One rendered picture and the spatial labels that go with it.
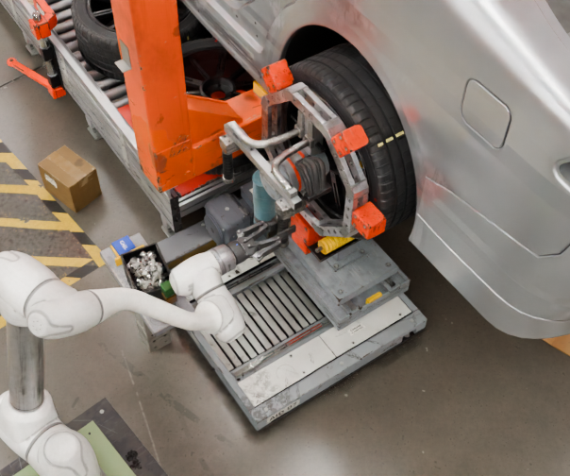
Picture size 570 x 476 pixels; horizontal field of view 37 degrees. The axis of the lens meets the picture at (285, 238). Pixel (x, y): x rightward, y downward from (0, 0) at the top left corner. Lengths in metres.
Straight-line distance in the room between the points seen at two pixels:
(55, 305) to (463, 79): 1.20
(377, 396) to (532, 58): 1.68
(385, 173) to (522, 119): 0.66
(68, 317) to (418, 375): 1.68
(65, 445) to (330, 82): 1.37
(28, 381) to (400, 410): 1.48
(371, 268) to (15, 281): 1.62
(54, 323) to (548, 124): 1.30
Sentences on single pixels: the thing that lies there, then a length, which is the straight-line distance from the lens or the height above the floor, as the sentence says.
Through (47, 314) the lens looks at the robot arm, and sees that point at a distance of 2.20.
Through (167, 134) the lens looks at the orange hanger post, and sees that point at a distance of 3.11.
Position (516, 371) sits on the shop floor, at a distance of 3.56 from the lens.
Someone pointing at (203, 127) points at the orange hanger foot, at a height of 0.74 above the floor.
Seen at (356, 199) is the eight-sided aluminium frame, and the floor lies 0.93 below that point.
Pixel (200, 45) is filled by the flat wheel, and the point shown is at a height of 0.50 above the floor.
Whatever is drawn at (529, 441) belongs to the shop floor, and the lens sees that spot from 3.43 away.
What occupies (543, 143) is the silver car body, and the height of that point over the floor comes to 1.52.
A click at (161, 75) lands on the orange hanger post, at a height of 1.09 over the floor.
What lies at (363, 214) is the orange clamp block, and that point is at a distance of 2.75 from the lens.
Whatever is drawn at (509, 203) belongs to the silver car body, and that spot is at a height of 1.26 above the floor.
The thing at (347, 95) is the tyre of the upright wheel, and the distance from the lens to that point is 2.71.
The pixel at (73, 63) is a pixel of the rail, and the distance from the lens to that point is 4.11.
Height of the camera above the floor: 3.00
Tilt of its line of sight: 52 degrees down
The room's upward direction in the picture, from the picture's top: 1 degrees clockwise
